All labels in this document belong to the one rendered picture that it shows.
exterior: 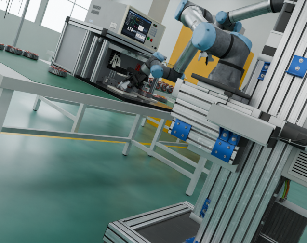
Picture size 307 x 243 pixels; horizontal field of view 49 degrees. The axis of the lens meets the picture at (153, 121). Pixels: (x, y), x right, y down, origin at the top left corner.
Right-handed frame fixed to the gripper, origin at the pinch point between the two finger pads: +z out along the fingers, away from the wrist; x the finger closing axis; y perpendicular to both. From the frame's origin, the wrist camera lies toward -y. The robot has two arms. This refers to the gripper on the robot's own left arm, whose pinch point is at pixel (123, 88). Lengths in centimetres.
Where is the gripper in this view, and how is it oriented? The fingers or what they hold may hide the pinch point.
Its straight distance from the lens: 229.1
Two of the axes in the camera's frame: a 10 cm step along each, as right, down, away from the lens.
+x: 5.8, 1.0, 8.1
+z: -6.8, 6.1, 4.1
